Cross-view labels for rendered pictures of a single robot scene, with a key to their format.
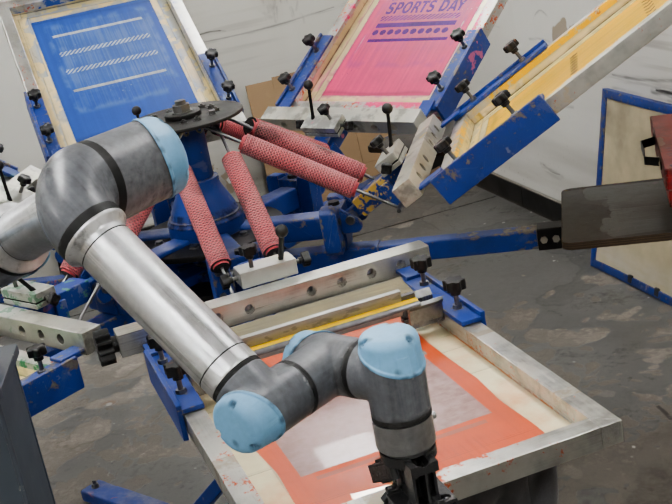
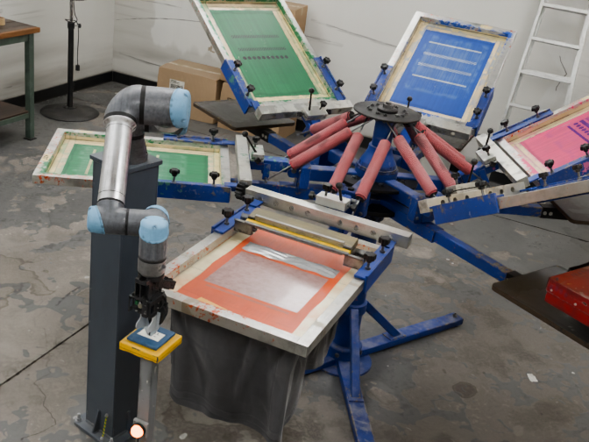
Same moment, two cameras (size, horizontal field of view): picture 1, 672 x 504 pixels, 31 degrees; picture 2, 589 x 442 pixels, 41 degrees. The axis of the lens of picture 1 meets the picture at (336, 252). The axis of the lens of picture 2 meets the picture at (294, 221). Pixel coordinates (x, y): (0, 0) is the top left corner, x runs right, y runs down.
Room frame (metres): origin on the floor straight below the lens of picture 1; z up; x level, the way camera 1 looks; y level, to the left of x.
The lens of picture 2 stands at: (0.06, -1.47, 2.23)
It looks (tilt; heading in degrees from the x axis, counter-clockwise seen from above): 24 degrees down; 38
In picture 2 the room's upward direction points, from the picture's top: 8 degrees clockwise
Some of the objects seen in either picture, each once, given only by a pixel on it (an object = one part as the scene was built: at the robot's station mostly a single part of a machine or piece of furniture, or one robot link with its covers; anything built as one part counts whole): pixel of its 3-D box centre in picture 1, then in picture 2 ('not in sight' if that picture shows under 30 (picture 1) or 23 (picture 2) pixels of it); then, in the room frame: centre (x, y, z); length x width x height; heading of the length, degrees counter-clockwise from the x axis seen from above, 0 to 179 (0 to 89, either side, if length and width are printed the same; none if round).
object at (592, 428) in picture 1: (356, 393); (274, 269); (1.92, 0.01, 0.97); 0.79 x 0.58 x 0.04; 17
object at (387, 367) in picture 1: (392, 373); (153, 238); (1.33, -0.04, 1.28); 0.09 x 0.08 x 0.11; 47
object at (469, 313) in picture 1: (442, 307); (373, 267); (2.23, -0.19, 0.98); 0.30 x 0.05 x 0.07; 17
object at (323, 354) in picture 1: (323, 368); (149, 223); (1.38, 0.04, 1.28); 0.11 x 0.11 x 0.08; 47
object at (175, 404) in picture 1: (175, 389); (236, 223); (2.07, 0.34, 0.98); 0.30 x 0.05 x 0.07; 17
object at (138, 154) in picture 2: not in sight; (127, 144); (1.77, 0.63, 1.25); 0.15 x 0.15 x 0.10
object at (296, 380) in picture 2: not in sight; (314, 354); (1.93, -0.21, 0.74); 0.46 x 0.04 x 0.42; 17
